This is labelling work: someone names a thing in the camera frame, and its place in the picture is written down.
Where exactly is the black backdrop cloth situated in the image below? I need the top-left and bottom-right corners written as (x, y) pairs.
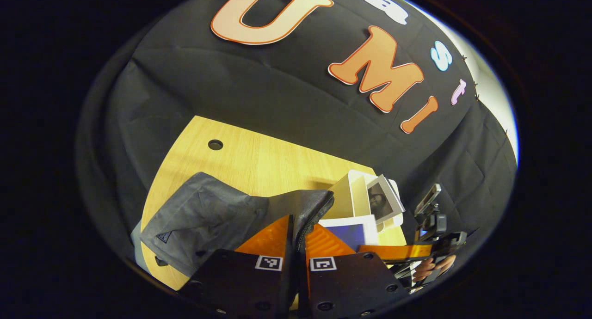
top-left (76, 0), bottom-right (518, 282)

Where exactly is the row of black cloth clips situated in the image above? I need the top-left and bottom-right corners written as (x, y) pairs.
top-left (458, 53), bottom-right (509, 137)

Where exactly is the grey photo cover book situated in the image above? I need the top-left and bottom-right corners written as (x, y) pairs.
top-left (365, 173), bottom-right (407, 226)

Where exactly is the grey schoolbag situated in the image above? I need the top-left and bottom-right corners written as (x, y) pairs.
top-left (131, 171), bottom-right (336, 279)

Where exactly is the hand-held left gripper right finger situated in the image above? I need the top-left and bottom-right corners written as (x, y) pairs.
top-left (296, 222), bottom-right (413, 318)

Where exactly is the white bookshelf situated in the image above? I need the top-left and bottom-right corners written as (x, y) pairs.
top-left (319, 170), bottom-right (406, 232)

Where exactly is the blue cover book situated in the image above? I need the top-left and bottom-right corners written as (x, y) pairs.
top-left (318, 215), bottom-right (381, 251)

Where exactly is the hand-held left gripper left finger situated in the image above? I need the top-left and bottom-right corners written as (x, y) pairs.
top-left (178, 214), bottom-right (299, 319)

